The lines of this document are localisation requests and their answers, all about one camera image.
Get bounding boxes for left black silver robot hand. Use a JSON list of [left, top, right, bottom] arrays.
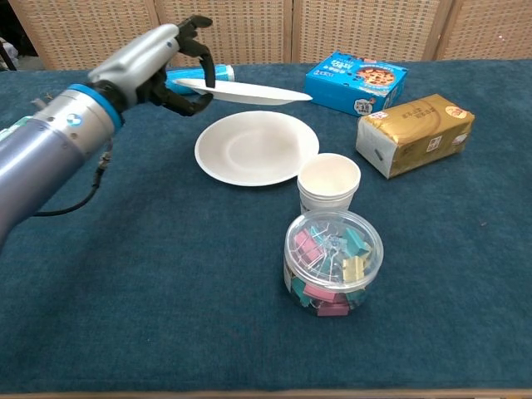
[[88, 15, 217, 118]]

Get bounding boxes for white paper plate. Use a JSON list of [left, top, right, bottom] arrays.
[[195, 111, 321, 187], [172, 77, 313, 107]]

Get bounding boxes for blue cylindrical wrap roll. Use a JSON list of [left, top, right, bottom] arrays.
[[164, 64, 237, 97]]

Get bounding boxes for blue cookie box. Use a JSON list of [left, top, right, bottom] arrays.
[[304, 51, 409, 117]]

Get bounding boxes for wicker folding screen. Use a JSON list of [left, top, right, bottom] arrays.
[[7, 0, 532, 71]]

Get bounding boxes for white paper cup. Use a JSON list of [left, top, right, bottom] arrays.
[[297, 152, 362, 216]]

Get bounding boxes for blue table cloth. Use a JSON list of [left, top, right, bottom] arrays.
[[0, 59, 532, 395]]

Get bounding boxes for clear jar of binder clips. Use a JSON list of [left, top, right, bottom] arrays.
[[283, 209, 385, 319]]

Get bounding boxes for gold tissue pack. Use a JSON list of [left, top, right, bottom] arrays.
[[355, 93, 475, 180]]

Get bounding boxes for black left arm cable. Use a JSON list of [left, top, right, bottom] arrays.
[[32, 140, 116, 218]]

